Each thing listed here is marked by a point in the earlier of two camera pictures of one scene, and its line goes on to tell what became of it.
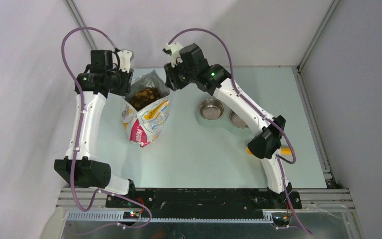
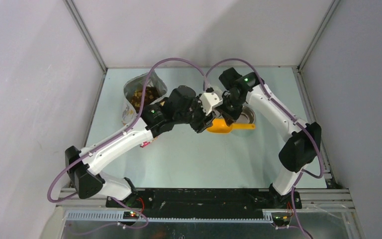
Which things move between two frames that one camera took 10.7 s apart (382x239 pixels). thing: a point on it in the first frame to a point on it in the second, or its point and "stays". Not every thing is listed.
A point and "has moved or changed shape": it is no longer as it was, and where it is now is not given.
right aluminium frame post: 320,34 stays
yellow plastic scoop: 284,151 has moved or changed shape
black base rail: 205,202 stays
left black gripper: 125,89 to 204,121
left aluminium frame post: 77,17 stays
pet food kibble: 144,96 stays
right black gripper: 171,81 to 230,117
